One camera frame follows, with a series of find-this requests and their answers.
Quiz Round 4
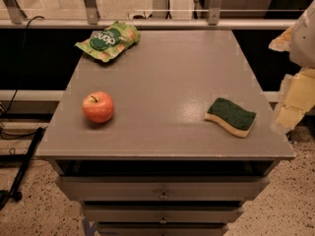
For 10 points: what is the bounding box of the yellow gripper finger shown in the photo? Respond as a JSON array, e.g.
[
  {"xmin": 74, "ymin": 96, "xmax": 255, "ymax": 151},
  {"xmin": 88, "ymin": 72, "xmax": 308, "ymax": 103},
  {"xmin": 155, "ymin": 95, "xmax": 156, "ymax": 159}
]
[
  {"xmin": 269, "ymin": 27, "xmax": 293, "ymax": 52},
  {"xmin": 271, "ymin": 67, "xmax": 315, "ymax": 134}
]

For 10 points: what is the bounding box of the green and yellow sponge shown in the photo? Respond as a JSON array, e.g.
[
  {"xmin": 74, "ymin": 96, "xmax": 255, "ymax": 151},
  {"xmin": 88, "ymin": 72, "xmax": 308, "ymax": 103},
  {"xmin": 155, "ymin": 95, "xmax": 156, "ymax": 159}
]
[{"xmin": 205, "ymin": 97, "xmax": 256, "ymax": 138}]

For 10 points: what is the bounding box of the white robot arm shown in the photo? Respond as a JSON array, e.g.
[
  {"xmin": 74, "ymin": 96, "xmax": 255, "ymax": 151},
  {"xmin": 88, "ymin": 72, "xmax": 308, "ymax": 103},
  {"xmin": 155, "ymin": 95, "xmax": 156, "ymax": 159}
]
[{"xmin": 269, "ymin": 1, "xmax": 315, "ymax": 134}]

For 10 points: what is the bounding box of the red apple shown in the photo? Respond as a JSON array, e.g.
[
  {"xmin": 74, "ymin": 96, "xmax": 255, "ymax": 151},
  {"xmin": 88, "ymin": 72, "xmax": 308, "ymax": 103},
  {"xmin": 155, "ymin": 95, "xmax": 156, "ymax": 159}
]
[{"xmin": 82, "ymin": 91, "xmax": 114, "ymax": 123}]

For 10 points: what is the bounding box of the grey drawer cabinet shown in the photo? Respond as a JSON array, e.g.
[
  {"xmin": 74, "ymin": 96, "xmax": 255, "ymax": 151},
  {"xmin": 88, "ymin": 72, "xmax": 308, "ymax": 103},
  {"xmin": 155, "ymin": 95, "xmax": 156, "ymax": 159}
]
[{"xmin": 37, "ymin": 30, "xmax": 294, "ymax": 236}]

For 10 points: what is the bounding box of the green snack bag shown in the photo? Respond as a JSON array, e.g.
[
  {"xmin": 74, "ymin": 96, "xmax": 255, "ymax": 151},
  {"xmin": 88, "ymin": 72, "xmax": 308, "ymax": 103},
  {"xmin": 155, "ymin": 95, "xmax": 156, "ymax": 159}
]
[{"xmin": 75, "ymin": 21, "xmax": 141, "ymax": 63}]

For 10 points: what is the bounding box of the black stand leg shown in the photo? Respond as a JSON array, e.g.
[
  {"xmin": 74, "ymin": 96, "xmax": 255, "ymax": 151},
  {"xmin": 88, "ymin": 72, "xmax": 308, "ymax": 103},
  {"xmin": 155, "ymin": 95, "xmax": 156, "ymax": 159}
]
[{"xmin": 0, "ymin": 128, "xmax": 45, "ymax": 210}]

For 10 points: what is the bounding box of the metal railing frame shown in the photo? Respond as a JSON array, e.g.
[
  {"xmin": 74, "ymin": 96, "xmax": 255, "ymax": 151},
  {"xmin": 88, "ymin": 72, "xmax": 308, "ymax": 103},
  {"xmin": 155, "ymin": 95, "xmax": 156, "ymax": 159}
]
[{"xmin": 0, "ymin": 0, "xmax": 295, "ymax": 30}]

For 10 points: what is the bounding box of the black cable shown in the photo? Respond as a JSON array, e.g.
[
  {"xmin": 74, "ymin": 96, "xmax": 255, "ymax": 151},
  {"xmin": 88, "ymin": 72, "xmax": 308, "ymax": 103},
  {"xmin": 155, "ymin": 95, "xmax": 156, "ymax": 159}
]
[{"xmin": 0, "ymin": 15, "xmax": 46, "ymax": 141}]

